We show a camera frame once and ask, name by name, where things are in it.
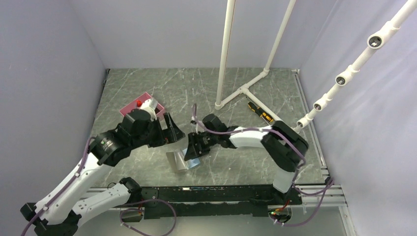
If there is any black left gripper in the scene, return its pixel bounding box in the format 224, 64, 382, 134
132, 112, 185, 148

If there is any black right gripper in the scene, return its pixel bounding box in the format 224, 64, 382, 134
184, 131, 218, 161

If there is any grey leather card holder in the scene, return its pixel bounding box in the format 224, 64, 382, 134
166, 149, 201, 173

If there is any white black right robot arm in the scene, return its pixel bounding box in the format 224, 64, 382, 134
184, 114, 309, 204

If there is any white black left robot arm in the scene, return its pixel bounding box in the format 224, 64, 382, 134
20, 109, 185, 236

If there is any pink plastic box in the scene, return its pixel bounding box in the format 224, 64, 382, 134
119, 92, 165, 120

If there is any yellow black screwdriver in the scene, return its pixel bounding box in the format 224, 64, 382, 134
246, 96, 275, 124

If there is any white PVC pipe frame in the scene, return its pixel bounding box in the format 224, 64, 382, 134
214, 0, 309, 119

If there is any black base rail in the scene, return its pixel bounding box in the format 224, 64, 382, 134
121, 184, 302, 219

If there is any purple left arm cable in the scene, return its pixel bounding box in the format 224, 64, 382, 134
21, 137, 178, 236

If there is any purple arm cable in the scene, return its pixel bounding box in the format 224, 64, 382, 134
21, 137, 178, 236
190, 103, 336, 228

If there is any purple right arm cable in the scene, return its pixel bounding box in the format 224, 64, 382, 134
190, 103, 336, 228

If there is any aluminium extrusion frame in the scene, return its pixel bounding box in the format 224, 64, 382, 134
52, 70, 359, 236

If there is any white pipe with camera sockets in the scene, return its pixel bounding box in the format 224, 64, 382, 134
293, 0, 417, 132

